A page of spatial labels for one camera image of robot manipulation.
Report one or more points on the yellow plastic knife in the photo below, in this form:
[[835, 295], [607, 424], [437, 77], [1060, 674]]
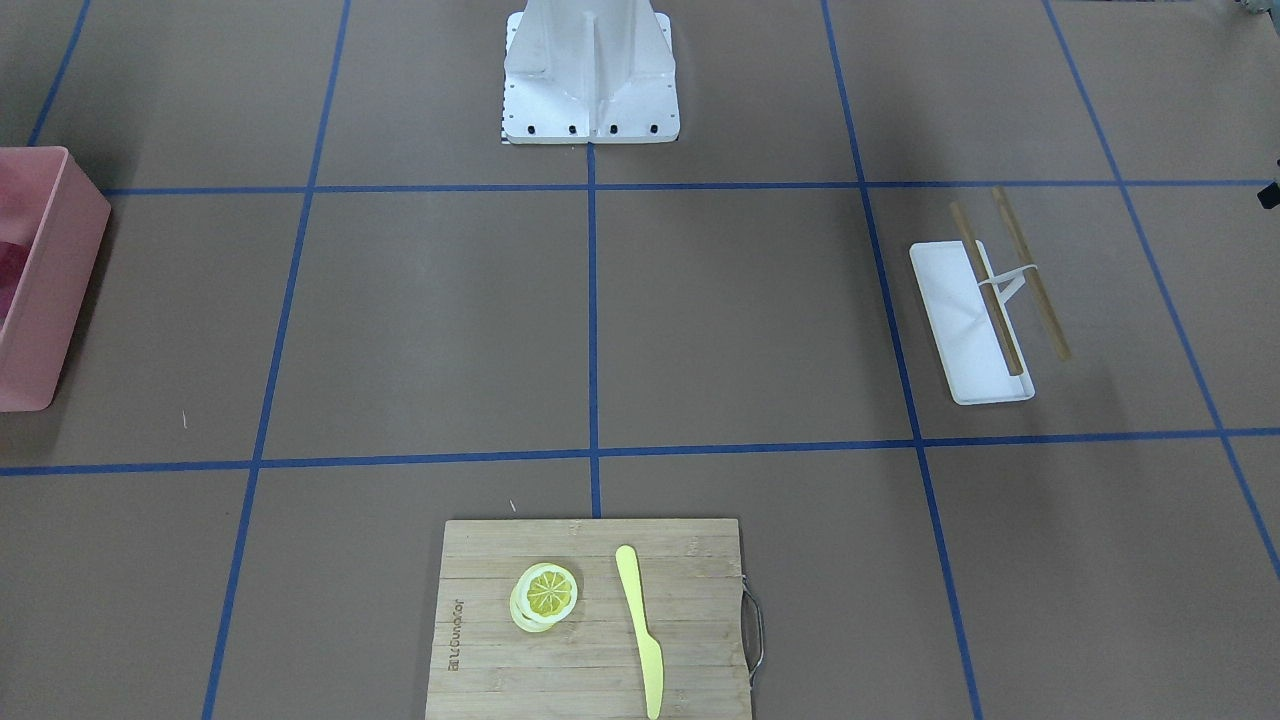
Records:
[[648, 648]]

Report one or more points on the bamboo cutting board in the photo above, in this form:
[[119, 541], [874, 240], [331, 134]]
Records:
[[586, 667]]

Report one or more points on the yellow lemon slice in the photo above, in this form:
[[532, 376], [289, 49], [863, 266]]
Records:
[[542, 597]]

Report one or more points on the pink cloth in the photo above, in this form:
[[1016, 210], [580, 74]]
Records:
[[14, 260]]

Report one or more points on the white rack with wooden bars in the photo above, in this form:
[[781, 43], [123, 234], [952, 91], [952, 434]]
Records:
[[965, 302]]

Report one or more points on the white camera pillar base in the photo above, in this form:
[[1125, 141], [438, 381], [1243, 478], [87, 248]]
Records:
[[589, 72]]

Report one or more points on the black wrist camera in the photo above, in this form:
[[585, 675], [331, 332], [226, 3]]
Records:
[[1269, 196]]

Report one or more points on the pink plastic bin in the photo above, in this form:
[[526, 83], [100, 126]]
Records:
[[50, 202]]

